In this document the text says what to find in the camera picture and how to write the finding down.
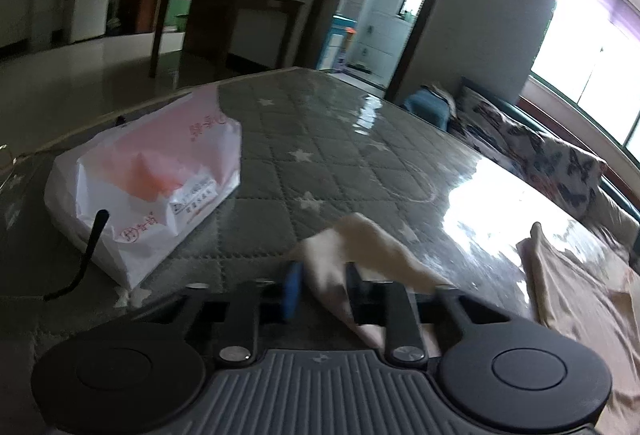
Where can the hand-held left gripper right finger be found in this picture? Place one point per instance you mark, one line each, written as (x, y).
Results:
(357, 297)

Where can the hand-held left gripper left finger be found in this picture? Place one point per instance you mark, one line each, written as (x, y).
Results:
(292, 287)

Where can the cream knit garment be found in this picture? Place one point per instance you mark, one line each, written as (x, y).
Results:
(575, 295)

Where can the white plastic bag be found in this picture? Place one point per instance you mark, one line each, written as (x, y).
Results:
(150, 185)

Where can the blue blanket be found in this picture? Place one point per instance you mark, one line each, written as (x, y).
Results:
(425, 112)

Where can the long butterfly print cushion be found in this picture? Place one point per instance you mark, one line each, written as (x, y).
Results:
(487, 125)

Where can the small cream cloth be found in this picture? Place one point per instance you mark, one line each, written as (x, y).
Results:
(440, 94)

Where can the square butterfly print cushion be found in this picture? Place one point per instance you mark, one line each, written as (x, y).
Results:
(555, 165)

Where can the blue toy cabinet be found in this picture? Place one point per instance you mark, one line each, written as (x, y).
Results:
(337, 42)

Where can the beige cushion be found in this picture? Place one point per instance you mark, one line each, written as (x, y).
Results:
(617, 220)

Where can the teal sofa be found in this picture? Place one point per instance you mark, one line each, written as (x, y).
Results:
(615, 180)

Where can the dark wooden table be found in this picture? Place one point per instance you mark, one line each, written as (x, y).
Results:
(230, 0)

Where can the window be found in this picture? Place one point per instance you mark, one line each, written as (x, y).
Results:
(590, 55)

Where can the purple roller blind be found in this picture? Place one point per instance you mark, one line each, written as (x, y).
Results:
(615, 0)

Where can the dark wooden door frame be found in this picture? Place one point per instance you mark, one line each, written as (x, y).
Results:
(445, 5)

